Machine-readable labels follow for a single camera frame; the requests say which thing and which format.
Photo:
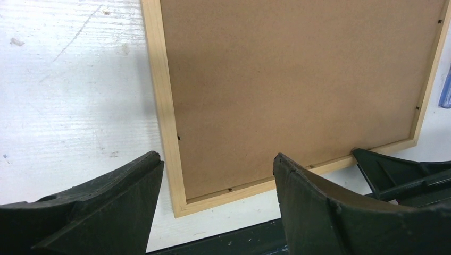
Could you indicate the wooden picture frame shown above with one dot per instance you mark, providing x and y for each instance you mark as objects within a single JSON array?
[{"x": 237, "y": 82}]

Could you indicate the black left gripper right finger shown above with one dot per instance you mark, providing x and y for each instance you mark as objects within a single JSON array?
[{"x": 322, "y": 217}]

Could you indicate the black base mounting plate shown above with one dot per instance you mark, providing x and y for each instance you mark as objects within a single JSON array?
[{"x": 265, "y": 238}]

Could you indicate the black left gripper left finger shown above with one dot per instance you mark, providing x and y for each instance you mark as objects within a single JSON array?
[{"x": 110, "y": 214}]

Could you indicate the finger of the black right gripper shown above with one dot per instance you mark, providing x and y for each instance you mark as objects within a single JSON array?
[{"x": 391, "y": 178}]

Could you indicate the blue red screwdriver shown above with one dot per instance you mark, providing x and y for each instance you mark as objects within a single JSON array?
[{"x": 444, "y": 101}]

